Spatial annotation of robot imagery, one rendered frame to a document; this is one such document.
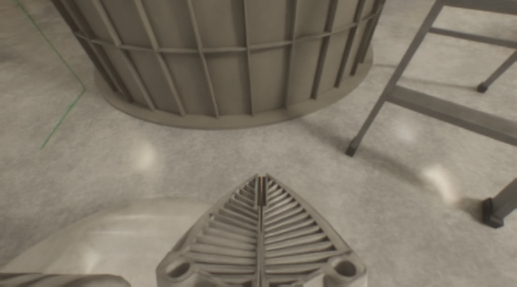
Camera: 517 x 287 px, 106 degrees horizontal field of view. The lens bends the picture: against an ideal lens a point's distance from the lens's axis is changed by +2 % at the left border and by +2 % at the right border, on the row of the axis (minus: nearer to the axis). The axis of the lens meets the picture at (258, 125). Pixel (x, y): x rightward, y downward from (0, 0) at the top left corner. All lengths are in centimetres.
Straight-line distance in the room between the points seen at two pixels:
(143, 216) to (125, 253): 8
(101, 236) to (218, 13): 73
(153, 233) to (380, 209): 76
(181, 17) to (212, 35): 12
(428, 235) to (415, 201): 12
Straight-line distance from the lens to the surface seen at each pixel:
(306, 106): 115
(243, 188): 16
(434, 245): 96
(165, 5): 89
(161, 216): 47
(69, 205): 113
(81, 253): 55
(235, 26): 86
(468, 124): 91
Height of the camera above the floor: 76
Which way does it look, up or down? 46 degrees down
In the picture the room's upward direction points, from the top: 3 degrees counter-clockwise
